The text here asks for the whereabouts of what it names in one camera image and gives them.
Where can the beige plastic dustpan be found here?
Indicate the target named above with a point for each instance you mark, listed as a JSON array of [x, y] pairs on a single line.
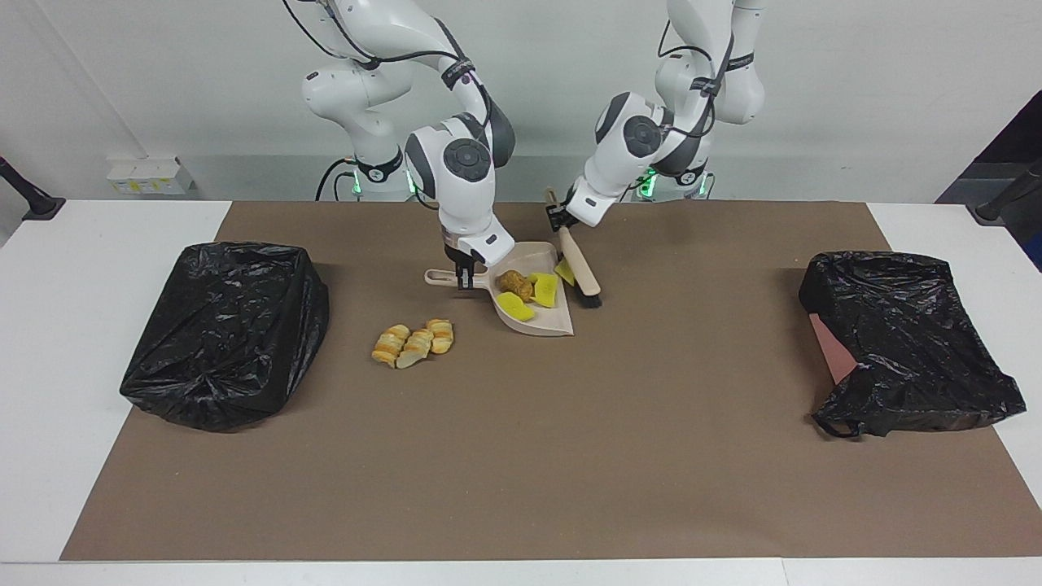
[[541, 321]]

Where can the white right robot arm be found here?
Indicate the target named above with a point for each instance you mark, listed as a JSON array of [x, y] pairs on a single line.
[[464, 163]]

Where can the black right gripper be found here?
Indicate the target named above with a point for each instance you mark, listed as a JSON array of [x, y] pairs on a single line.
[[466, 254]]

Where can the striped croissant piece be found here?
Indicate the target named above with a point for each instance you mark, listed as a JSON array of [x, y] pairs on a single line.
[[416, 347], [389, 346], [440, 335]]

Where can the pink bin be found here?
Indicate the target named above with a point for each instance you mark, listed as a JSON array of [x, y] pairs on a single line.
[[830, 350]]

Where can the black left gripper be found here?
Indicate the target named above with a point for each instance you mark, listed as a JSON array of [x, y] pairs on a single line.
[[572, 213]]

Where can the black trash bag bin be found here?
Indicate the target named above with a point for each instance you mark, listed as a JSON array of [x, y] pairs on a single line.
[[220, 325]]

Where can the white wall socket box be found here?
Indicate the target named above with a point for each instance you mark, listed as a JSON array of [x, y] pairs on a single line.
[[146, 175]]

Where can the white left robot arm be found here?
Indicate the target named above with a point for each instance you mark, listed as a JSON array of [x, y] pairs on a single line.
[[639, 138]]

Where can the brown table mat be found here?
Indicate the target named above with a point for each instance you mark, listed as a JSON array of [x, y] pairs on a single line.
[[570, 448]]

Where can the yellow and green sponge piece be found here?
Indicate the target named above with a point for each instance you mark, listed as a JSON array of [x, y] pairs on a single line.
[[565, 271], [515, 307], [546, 290]]

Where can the brown bread roll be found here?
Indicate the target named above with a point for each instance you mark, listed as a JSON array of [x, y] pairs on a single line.
[[515, 283]]

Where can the beige hand brush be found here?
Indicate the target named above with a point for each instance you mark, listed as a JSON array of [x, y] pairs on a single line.
[[580, 264]]

